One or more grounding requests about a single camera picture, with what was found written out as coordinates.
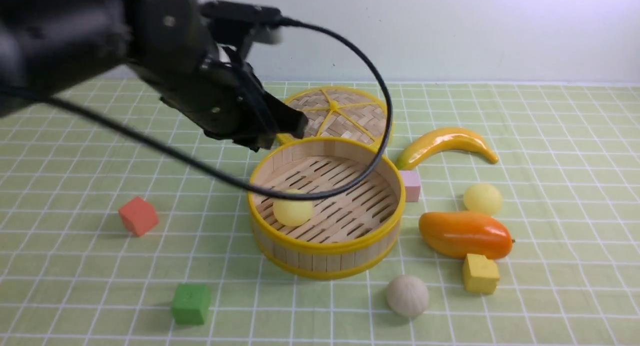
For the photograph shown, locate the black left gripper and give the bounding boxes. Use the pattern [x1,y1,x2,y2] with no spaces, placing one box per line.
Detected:
[125,0,309,152]

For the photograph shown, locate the yellow bun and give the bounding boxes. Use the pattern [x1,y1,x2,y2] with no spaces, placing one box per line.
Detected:
[272,200,314,227]
[462,184,504,216]

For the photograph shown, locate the white bun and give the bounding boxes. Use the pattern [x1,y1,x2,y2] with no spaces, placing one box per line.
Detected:
[385,275,430,319]

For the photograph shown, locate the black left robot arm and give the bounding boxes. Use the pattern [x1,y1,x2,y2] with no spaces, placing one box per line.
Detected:
[0,0,309,152]

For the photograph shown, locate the woven bamboo steamer lid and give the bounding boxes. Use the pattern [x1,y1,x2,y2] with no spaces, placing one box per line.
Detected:
[285,86,387,148]

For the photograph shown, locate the bamboo steamer tray yellow rim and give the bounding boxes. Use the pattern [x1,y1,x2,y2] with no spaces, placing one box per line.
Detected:
[247,137,406,280]

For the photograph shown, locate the pink foam cube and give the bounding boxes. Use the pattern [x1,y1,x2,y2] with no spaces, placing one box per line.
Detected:
[398,169,422,203]

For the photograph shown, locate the red foam cube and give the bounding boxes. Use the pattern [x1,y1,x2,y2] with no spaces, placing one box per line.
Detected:
[118,196,159,237]

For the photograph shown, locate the yellow plastic banana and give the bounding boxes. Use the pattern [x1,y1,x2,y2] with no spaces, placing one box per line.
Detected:
[395,127,499,170]

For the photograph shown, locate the green checkered tablecloth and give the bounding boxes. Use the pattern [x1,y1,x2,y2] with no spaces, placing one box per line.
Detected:
[0,83,640,346]

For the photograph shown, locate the green foam cube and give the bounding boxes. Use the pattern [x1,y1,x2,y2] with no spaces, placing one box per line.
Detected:
[170,283,211,326]

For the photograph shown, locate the orange plastic mango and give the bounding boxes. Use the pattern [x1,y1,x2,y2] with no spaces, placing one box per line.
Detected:
[418,210,515,260]

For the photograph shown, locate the yellow foam cube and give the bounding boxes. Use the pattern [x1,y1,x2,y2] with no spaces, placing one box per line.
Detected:
[462,254,501,295]

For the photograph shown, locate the black camera cable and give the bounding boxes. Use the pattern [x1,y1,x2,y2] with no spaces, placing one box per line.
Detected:
[45,17,394,202]

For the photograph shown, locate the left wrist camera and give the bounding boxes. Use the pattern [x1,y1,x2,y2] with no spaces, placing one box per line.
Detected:
[199,0,282,52]

